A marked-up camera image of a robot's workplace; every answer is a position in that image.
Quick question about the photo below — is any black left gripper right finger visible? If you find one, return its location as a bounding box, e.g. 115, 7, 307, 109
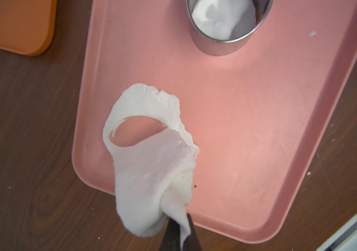
183, 214, 203, 251

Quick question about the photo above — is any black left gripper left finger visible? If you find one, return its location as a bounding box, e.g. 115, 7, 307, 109
159, 219, 181, 251

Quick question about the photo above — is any white dough lump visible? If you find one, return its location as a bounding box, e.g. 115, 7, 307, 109
102, 83, 199, 248

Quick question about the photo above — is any pink silicone mat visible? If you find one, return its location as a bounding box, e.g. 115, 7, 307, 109
72, 1, 357, 244

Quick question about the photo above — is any orange plastic tray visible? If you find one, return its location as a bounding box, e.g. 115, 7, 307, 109
0, 0, 57, 56

